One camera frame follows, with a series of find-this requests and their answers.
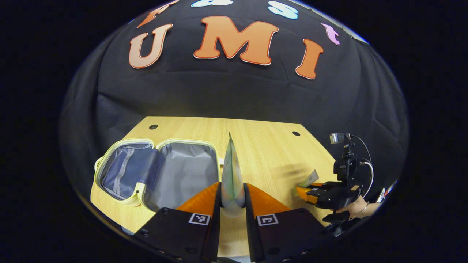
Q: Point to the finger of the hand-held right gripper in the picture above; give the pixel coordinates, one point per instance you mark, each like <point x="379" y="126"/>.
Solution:
<point x="319" y="184"/>
<point x="306" y="195"/>

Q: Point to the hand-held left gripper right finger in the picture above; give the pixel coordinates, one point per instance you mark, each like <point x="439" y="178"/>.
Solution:
<point x="252" y="233"/>

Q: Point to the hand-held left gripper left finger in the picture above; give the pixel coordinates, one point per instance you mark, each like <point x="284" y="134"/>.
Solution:
<point x="214" y="226"/>

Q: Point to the pale yellow suitcase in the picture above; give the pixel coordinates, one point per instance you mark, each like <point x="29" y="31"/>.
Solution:
<point x="182" y="171"/>

